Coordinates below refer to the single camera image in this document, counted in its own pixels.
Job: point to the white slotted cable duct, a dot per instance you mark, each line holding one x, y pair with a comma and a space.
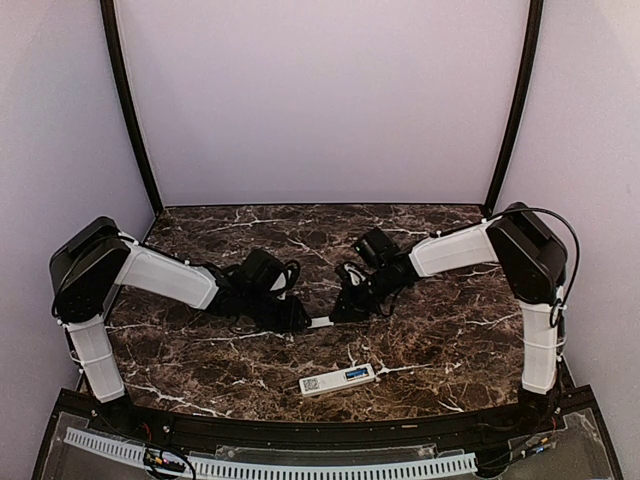
269, 465

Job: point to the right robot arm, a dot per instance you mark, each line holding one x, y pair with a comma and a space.
532, 257

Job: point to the right black frame post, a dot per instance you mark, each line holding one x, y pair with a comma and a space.
516, 111

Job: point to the black frame post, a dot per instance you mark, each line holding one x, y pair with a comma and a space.
516, 111
126, 101

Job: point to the black front rail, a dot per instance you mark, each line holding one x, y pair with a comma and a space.
489, 432

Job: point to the white battery cover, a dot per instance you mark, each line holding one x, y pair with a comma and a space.
321, 322

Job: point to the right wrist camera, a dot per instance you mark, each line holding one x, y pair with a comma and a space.
351, 274

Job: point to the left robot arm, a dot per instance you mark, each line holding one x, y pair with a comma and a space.
100, 257

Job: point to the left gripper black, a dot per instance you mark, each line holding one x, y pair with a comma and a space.
290, 321

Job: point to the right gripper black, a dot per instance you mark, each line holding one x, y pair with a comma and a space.
352, 310

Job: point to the white remote control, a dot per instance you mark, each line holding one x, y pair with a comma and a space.
333, 381

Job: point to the left black frame post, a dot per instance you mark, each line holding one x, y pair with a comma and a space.
126, 101

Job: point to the blue battery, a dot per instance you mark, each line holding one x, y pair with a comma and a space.
354, 374

